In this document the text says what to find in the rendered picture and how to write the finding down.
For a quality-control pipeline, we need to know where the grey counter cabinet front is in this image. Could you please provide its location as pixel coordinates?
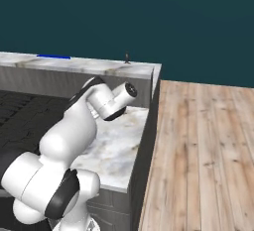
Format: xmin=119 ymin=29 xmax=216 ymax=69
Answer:
xmin=86 ymin=188 xmax=133 ymax=231

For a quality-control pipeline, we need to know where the blue flat object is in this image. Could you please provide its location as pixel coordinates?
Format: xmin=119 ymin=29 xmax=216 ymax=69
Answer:
xmin=36 ymin=54 xmax=71 ymax=59

